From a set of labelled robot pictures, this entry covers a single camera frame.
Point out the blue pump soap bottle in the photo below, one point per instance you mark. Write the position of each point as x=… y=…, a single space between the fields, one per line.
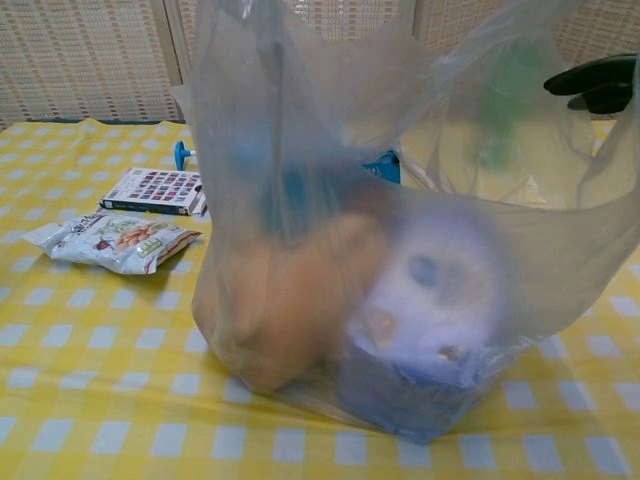
x=186 y=152

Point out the translucent plastic bag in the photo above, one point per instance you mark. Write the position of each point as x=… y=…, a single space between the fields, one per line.
x=310 y=100

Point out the woven folding screen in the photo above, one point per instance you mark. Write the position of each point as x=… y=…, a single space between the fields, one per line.
x=85 y=55

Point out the card pack with coloured squares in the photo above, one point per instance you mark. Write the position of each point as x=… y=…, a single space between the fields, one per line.
x=150 y=192

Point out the green chip can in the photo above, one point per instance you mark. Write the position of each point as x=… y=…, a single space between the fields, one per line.
x=500 y=110

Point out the orange plush toy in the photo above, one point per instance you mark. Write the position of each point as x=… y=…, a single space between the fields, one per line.
x=290 y=310

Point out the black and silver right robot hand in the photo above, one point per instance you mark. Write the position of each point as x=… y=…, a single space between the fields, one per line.
x=600 y=85

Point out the yellow checked tablecloth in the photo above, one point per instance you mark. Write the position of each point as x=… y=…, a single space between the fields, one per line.
x=100 y=360

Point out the white snack packet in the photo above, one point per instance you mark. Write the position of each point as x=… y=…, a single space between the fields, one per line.
x=115 y=242

